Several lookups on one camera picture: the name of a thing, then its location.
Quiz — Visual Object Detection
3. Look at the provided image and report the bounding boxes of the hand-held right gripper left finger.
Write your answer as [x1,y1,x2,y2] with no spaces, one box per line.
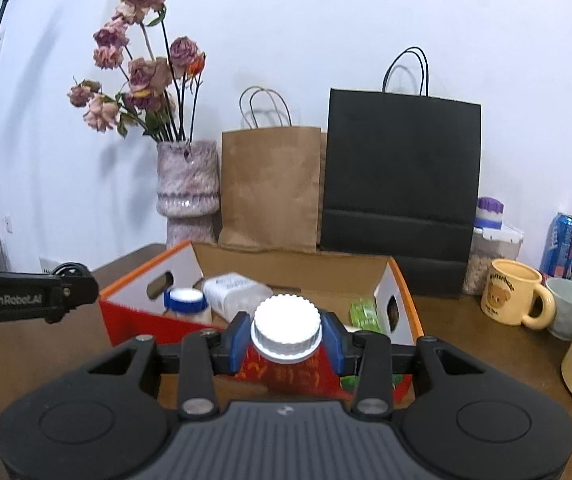
[85,311,251,422]

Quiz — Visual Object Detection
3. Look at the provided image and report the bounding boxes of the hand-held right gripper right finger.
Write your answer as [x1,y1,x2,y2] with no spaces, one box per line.
[321,311,487,422]

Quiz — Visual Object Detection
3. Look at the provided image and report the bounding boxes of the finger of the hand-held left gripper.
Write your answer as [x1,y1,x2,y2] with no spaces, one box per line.
[55,261,100,324]

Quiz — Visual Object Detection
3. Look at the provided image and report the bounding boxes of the green spray bottle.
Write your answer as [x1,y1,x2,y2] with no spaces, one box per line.
[348,297,384,333]

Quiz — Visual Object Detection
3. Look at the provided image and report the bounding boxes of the white power adapter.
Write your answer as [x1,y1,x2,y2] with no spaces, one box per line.
[202,272,274,323]

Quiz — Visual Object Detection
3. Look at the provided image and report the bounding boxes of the white ribbed lid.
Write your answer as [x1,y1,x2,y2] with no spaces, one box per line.
[250,295,324,365]

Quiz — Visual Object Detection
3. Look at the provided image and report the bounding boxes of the red cardboard box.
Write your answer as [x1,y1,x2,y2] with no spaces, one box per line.
[98,240,425,403]

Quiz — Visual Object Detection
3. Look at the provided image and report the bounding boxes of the blue ribbed lid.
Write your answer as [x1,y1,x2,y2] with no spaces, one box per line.
[163,287,209,313]

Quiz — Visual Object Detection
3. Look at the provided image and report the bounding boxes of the pink mottled ceramic vase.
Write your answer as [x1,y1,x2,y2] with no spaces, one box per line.
[156,140,220,251]

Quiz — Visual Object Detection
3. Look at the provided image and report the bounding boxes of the brown paper bag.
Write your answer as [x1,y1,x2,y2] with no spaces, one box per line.
[218,86,323,253]

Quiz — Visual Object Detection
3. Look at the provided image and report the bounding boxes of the clear container with purple lid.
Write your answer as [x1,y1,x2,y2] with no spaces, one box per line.
[462,196,525,296]

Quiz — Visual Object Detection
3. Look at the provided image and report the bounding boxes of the yellow bear mug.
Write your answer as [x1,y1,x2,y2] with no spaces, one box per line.
[480,259,557,327]

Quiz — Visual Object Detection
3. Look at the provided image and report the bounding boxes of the black paper bag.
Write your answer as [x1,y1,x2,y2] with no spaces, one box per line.
[318,47,482,298]

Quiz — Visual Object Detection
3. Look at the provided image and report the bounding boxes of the dried pink rose bouquet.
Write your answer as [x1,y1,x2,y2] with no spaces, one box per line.
[67,0,207,143]

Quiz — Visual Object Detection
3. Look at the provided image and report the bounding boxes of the grey cup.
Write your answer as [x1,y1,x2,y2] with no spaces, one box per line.
[544,277,572,342]

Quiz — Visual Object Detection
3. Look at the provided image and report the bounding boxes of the blue drink can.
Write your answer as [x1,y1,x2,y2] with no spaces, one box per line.
[540,212,572,279]

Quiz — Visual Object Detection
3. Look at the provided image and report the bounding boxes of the white wall vent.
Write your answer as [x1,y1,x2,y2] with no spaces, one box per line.
[39,256,69,276]

